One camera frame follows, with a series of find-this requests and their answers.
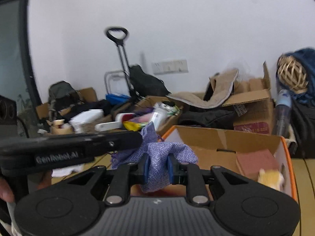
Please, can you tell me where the blue plastic item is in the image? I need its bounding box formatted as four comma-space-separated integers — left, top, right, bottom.
106, 93, 131, 105

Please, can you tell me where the pile of black clothes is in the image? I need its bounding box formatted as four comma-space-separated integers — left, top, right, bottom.
59, 100, 112, 121

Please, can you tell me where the cardboard box of mixed goods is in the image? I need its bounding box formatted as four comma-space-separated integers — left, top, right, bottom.
111, 96, 184, 135

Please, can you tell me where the yellow packet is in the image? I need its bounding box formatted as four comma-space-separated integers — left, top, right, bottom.
123, 121, 142, 131

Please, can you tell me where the black framed dark screen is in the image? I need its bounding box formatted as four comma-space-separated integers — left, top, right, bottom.
0, 0, 43, 138

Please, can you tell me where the black bag on trolley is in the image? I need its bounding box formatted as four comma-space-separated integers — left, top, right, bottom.
129, 65, 170, 97

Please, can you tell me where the clear bottle with blue cap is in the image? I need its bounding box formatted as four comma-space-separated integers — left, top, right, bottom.
272, 89, 292, 136

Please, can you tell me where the beige fleece mat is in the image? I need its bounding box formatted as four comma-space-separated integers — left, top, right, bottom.
167, 68, 240, 109

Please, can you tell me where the yellow plush toy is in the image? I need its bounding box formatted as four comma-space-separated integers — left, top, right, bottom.
257, 168, 286, 191

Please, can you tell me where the orange-rimmed cardboard box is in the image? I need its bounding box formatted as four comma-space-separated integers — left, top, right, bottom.
161, 125, 298, 201

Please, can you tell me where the wicker ball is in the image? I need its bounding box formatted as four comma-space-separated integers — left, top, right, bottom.
277, 55, 309, 94

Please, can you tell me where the black folded cloth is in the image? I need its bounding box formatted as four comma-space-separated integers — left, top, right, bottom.
178, 110, 237, 129

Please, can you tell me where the large open cardboard box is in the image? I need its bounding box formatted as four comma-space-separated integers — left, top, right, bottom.
209, 61, 275, 135

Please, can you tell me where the black trolley handle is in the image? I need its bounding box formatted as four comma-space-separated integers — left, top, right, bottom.
105, 27, 138, 99

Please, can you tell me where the white wall socket panel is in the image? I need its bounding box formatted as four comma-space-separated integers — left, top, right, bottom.
152, 59, 189, 74

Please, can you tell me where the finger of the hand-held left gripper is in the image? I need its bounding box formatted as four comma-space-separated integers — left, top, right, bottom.
82, 130, 144, 153

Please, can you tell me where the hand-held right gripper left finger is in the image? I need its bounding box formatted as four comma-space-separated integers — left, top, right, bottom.
65, 154, 150, 206

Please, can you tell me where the white metal tube frame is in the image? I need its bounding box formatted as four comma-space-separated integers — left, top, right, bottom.
105, 70, 128, 96

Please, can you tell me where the grey green backpack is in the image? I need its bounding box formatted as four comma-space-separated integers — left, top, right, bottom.
48, 81, 80, 118

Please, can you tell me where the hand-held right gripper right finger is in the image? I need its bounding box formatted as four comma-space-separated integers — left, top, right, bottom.
167, 154, 258, 206

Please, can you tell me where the white jar with black lid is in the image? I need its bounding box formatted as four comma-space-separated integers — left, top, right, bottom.
154, 101, 179, 115

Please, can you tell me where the person's left hand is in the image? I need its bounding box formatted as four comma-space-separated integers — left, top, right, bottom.
0, 176, 16, 202

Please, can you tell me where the purple burlap cloth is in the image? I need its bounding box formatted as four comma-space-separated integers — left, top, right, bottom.
111, 122, 198, 193

